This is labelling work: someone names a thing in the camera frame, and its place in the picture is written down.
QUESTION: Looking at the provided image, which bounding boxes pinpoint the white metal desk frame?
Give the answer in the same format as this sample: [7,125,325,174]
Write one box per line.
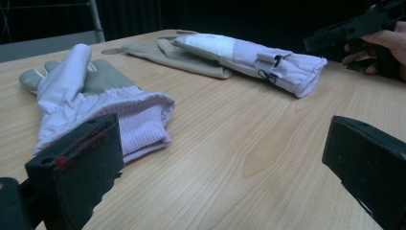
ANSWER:
[0,0,106,63]

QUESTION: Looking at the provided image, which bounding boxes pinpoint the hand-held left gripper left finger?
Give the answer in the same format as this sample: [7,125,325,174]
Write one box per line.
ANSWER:
[24,113,125,230]

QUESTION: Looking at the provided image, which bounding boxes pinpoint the round table cable grommet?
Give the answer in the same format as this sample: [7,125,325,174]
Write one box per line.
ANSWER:
[101,47,124,56]

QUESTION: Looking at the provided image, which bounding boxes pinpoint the lavender ski glove grey palm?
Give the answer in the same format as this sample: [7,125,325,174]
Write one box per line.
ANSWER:
[18,43,176,164]

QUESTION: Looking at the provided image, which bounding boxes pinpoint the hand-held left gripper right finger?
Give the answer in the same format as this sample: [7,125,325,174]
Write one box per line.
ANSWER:
[321,114,406,230]

